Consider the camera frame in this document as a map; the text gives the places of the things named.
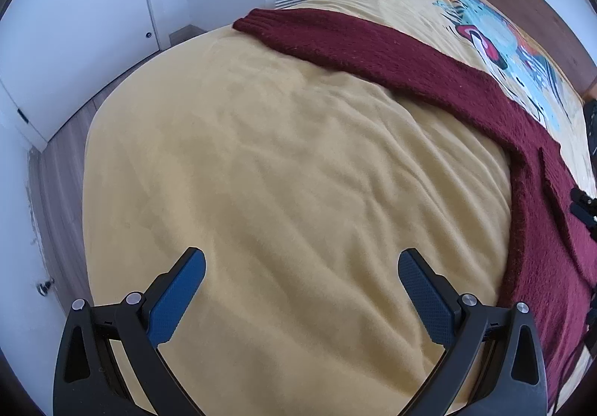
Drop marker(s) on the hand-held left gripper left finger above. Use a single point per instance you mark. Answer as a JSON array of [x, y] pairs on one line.
[[182, 290]]

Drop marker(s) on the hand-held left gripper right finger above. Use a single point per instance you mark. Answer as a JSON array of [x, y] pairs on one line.
[[422, 290]]

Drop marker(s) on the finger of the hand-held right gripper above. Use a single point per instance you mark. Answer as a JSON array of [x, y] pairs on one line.
[[585, 197], [586, 215]]

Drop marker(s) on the maroon knit sweater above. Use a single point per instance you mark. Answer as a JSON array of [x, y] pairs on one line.
[[419, 47]]

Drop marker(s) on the metal door stop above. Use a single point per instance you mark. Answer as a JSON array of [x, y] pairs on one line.
[[44, 287]]

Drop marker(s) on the yellow printed blanket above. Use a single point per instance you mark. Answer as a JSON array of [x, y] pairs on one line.
[[280, 164]]

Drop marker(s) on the white wardrobe doors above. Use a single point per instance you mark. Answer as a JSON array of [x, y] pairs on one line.
[[93, 1]]

